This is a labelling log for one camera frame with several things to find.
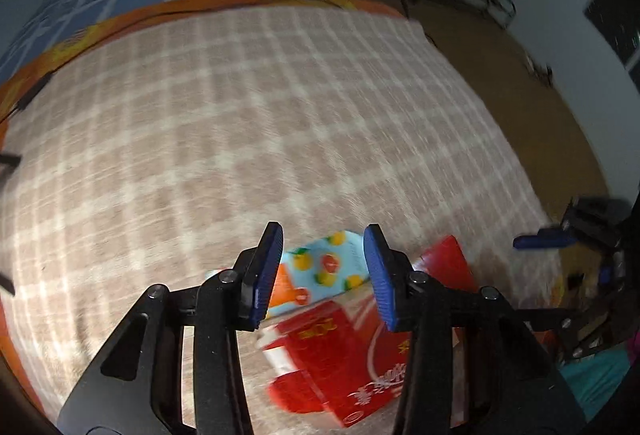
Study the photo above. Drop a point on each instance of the light blue fruit-print tube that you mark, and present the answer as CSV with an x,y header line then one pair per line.
x,y
320,269

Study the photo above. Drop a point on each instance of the beige plaid blanket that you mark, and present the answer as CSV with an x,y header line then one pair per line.
x,y
327,120

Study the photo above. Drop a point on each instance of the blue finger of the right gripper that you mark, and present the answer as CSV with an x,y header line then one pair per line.
x,y
544,239

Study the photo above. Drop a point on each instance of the orange floral bed sheet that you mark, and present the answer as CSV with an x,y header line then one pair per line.
x,y
114,126

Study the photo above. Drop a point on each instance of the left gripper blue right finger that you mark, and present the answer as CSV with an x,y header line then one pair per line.
x,y
513,385

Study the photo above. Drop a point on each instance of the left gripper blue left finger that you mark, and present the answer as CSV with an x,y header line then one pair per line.
x,y
172,366

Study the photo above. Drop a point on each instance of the red paper box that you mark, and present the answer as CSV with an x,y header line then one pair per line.
x,y
335,361

